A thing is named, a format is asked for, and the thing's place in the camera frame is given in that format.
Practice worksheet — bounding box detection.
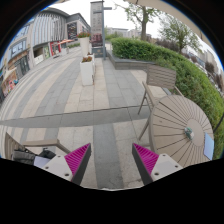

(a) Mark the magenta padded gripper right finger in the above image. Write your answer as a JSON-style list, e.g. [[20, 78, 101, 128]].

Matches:
[[132, 143, 182, 185]]

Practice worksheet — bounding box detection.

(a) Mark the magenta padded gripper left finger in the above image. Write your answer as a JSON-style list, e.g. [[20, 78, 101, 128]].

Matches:
[[43, 143, 91, 185]]

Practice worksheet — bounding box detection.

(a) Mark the light blue mouse pad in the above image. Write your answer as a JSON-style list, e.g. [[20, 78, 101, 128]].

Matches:
[[204, 134, 214, 159]]

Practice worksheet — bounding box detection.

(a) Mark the round slatted wooden table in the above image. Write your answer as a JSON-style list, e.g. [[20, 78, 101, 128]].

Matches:
[[149, 95, 214, 167]]

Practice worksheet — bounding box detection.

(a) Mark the small green table centre piece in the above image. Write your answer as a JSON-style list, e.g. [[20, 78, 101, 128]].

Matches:
[[184, 127, 194, 140]]

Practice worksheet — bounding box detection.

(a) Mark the dark bag on chair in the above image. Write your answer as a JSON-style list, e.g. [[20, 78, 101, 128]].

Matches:
[[11, 149, 56, 167]]

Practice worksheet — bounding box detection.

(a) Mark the slatted wooden chair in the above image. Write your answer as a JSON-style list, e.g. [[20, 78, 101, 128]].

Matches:
[[141, 64, 182, 110]]

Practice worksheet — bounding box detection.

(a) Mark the green hedge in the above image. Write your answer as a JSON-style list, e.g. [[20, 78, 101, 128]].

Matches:
[[110, 36, 224, 160]]

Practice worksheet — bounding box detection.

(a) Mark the near white planter box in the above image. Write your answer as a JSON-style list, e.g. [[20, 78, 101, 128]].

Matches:
[[80, 56, 94, 86]]

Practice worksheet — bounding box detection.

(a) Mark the white planter box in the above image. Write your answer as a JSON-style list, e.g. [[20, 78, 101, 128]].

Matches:
[[80, 56, 94, 86], [77, 32, 90, 56]]

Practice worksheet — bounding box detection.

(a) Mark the far white planter box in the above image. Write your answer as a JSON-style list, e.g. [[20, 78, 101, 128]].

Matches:
[[77, 32, 90, 56]]

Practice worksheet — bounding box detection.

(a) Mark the shopping building facade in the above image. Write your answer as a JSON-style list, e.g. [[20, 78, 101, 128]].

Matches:
[[0, 7, 90, 103]]

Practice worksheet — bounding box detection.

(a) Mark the tree behind hedge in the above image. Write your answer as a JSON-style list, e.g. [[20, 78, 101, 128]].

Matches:
[[115, 3, 161, 41]]

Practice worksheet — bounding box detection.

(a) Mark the tall sign pillar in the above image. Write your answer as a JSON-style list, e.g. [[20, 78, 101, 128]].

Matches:
[[90, 0, 111, 59]]

